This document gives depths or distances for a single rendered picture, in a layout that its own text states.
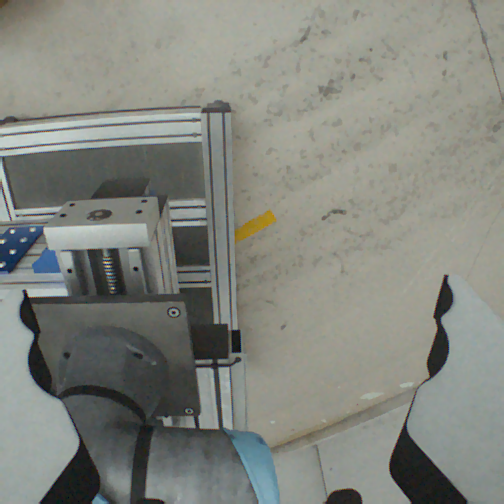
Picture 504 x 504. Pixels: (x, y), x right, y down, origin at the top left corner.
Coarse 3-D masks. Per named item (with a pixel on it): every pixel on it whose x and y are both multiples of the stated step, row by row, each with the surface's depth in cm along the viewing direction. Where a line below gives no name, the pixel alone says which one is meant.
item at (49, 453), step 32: (0, 320) 10; (32, 320) 11; (0, 352) 9; (32, 352) 9; (0, 384) 8; (32, 384) 8; (0, 416) 7; (32, 416) 7; (64, 416) 7; (0, 448) 6; (32, 448) 6; (64, 448) 6; (0, 480) 6; (32, 480) 6; (64, 480) 6; (96, 480) 7
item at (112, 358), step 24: (72, 336) 49; (96, 336) 47; (120, 336) 48; (72, 360) 45; (96, 360) 45; (120, 360) 46; (144, 360) 49; (72, 384) 43; (96, 384) 43; (120, 384) 44; (144, 384) 46; (144, 408) 45
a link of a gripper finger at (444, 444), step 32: (448, 288) 11; (448, 320) 10; (480, 320) 9; (448, 352) 9; (480, 352) 8; (448, 384) 8; (480, 384) 8; (416, 416) 7; (448, 416) 7; (480, 416) 7; (416, 448) 7; (448, 448) 6; (480, 448) 6; (416, 480) 7; (448, 480) 6; (480, 480) 6
